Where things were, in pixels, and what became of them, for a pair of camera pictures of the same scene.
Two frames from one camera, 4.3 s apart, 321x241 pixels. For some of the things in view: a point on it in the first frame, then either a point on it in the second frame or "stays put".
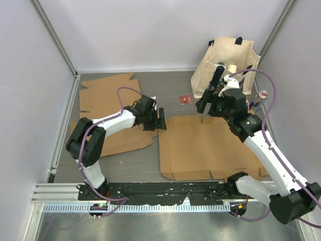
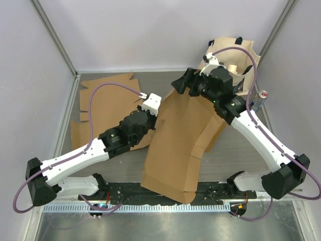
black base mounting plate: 161,193 stays put
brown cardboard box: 191,150 -> 185,124
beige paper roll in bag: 232,68 stays put
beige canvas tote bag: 242,53 stays put
